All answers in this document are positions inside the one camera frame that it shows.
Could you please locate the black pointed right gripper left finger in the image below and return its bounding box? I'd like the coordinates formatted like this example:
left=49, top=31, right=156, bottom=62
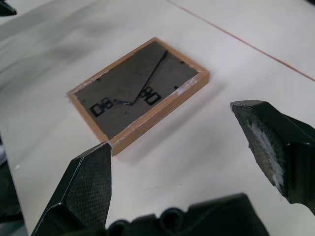
left=0, top=0, right=17, bottom=17

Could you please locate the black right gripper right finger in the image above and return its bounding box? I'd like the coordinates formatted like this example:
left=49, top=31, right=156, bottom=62
left=229, top=99, right=315, bottom=214

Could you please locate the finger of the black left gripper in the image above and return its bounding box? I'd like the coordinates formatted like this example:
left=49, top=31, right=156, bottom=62
left=30, top=142, right=113, bottom=236

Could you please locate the wooden framed grey tile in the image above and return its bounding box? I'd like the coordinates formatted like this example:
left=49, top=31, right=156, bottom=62
left=66, top=36, right=210, bottom=157

